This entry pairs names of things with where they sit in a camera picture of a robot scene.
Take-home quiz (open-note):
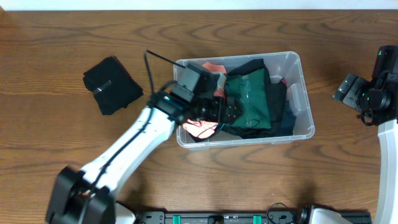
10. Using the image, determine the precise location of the pink satin garment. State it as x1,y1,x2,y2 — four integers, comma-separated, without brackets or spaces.
183,62,226,141

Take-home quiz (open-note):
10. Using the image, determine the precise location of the dark green taped garment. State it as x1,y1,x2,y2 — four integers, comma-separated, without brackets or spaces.
198,68,272,138

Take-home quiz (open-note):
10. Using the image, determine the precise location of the black garment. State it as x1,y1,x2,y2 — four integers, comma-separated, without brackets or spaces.
193,58,287,142
83,56,143,115

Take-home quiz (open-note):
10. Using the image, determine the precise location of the dark navy garment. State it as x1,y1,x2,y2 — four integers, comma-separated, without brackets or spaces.
279,100,297,136

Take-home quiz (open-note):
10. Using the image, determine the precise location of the red navy plaid shirt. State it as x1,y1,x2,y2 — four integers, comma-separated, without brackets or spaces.
280,78,287,86

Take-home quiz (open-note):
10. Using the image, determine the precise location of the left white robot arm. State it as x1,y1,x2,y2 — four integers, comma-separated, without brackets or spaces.
45,91,243,224

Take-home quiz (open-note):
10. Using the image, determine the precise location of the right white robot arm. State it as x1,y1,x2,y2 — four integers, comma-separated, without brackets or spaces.
333,73,397,224

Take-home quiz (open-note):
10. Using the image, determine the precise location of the clear plastic storage bin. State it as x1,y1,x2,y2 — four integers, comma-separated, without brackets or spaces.
176,51,315,151

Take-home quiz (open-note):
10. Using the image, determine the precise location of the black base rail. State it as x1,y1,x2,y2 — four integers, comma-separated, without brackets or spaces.
135,203,373,224

